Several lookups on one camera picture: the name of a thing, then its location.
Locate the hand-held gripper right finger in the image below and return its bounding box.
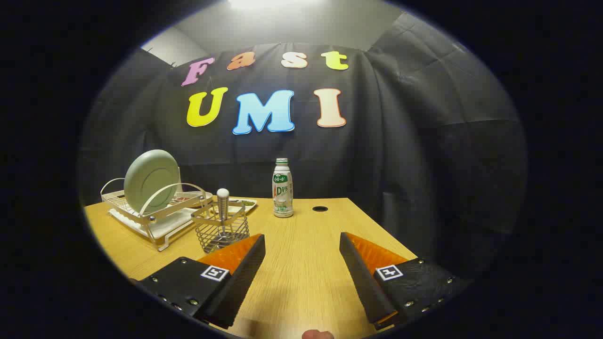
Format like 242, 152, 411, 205
339, 232, 472, 331

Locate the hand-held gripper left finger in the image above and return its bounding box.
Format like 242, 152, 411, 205
137, 233, 266, 330

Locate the metal wire basket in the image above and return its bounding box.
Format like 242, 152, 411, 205
191, 202, 251, 254

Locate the spoon with blue checkered handle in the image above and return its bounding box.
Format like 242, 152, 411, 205
216, 188, 230, 236

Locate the white wire dish rack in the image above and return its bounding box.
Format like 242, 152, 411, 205
100, 178, 213, 252

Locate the pale green plate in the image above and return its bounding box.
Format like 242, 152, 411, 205
123, 149, 182, 216

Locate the white divided tray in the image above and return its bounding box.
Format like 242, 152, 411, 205
221, 198, 258, 215

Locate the white drain tray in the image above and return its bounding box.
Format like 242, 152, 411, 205
109, 207, 198, 241

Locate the white drink bottle green cap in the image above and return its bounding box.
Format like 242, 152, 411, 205
272, 158, 294, 218

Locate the black backdrop cloth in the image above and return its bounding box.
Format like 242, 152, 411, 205
78, 12, 528, 283

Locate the ceiling light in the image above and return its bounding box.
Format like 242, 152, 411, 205
228, 0, 326, 9

